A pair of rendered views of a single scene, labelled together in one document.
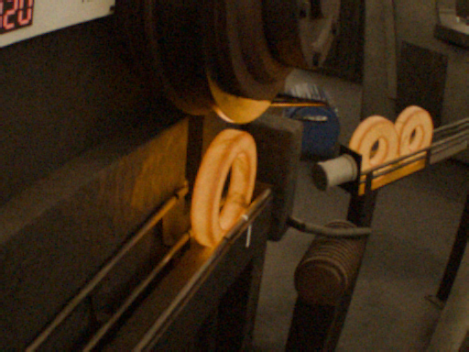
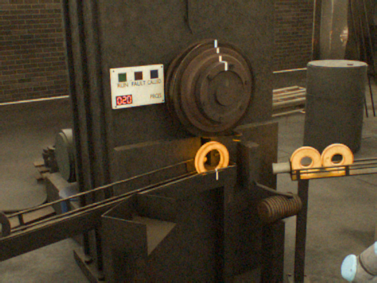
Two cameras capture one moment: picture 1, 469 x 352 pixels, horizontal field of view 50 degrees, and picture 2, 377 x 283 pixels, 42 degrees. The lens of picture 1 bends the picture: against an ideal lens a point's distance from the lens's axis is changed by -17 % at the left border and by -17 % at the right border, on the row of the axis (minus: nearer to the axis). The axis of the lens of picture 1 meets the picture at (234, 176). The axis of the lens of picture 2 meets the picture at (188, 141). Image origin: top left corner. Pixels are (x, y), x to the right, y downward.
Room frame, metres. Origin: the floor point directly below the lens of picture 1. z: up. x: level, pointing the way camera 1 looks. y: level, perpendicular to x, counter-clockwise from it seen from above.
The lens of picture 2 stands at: (-1.04, -1.41, 1.54)
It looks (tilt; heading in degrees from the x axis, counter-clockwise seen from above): 16 degrees down; 40
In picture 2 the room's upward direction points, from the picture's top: 1 degrees counter-clockwise
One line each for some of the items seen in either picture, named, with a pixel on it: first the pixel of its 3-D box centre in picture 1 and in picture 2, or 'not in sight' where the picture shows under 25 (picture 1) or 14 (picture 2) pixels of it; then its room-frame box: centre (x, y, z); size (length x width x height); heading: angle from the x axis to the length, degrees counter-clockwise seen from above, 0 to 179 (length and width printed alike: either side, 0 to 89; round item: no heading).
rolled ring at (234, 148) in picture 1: (225, 189); (211, 160); (0.85, 0.01, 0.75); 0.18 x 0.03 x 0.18; 160
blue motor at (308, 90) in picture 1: (309, 115); not in sight; (3.10, -0.38, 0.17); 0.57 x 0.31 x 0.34; 0
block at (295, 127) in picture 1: (267, 177); (248, 164); (1.07, -0.06, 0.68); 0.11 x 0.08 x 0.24; 70
